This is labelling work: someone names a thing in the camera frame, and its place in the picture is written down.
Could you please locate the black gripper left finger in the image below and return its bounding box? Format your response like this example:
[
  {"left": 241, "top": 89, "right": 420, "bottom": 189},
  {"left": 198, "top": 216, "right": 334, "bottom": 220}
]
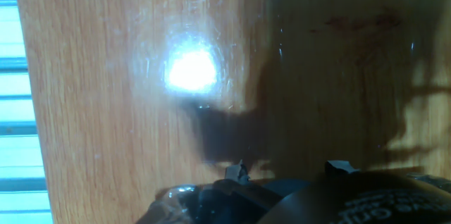
[{"left": 135, "top": 160, "right": 283, "bottom": 224}]

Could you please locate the glossy wooden board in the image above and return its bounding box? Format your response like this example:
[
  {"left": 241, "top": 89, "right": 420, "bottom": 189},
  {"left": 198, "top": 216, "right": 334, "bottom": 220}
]
[{"left": 12, "top": 0, "right": 451, "bottom": 224}]

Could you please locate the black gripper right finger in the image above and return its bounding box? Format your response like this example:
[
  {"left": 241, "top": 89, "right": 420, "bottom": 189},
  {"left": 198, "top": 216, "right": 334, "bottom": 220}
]
[{"left": 324, "top": 159, "right": 360, "bottom": 175}]

